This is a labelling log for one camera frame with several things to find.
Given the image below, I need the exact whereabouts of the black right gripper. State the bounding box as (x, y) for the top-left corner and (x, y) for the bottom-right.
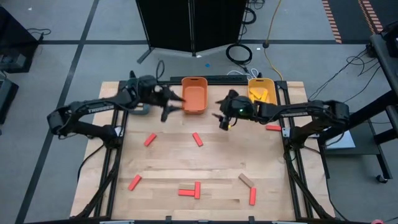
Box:
(211, 89), (240, 131)

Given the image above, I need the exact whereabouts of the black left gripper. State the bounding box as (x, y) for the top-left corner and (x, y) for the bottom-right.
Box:
(141, 83), (187, 123)

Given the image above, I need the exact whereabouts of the yellow plastic bin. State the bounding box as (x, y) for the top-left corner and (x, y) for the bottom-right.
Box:
(247, 77), (277, 106)

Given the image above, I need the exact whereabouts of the natural wooden block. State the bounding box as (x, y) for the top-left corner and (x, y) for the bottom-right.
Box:
(238, 173), (254, 189)

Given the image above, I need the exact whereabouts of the orange plastic bin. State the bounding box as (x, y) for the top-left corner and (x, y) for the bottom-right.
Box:
(180, 77), (208, 115)

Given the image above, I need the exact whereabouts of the black power strip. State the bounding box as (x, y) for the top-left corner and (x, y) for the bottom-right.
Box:
(169, 75), (249, 83)

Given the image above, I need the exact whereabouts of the teal plastic bin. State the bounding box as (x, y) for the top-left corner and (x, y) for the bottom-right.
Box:
(127, 78), (155, 116)

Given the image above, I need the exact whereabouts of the black folding partition screen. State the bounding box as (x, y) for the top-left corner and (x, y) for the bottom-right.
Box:
(135, 0), (249, 65)

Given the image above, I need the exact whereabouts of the white paper sheet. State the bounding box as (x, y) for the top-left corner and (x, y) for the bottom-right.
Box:
(332, 129), (356, 150)

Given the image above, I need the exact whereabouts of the black equipment case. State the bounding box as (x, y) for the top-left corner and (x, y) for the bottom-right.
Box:
(0, 77), (19, 125)

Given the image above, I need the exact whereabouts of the black metal cart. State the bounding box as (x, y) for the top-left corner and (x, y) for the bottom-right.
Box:
(317, 21), (398, 184)

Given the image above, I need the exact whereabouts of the black equipment cabinet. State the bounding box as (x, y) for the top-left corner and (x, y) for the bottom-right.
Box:
(0, 6), (40, 74)

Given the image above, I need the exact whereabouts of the black box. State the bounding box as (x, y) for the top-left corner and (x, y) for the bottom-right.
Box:
(384, 21), (398, 58)

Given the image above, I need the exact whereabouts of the black left camera cable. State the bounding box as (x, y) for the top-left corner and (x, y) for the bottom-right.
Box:
(154, 59), (166, 80)

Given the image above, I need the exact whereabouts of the white cable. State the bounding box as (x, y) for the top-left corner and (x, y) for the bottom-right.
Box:
(226, 68), (259, 80)

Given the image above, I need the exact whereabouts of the coiled black cable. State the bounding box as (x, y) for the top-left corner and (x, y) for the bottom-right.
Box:
(241, 6), (257, 26)
(225, 43), (253, 65)

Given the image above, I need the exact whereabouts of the yellow extension cable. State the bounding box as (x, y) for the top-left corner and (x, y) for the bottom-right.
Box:
(263, 0), (284, 81)

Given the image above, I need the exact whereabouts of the black left arm base cable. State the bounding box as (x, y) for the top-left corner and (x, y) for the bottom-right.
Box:
(76, 143), (106, 184)

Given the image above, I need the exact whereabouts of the black arm base cable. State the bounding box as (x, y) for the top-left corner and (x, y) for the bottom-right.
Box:
(322, 149), (351, 222)
(76, 143), (106, 184)

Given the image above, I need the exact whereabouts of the black floor cable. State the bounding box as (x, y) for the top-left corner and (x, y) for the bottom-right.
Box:
(26, 27), (52, 43)
(307, 48), (374, 102)
(337, 63), (383, 108)

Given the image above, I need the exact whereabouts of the black right arm base cable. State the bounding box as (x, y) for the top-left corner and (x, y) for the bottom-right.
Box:
(322, 149), (351, 222)

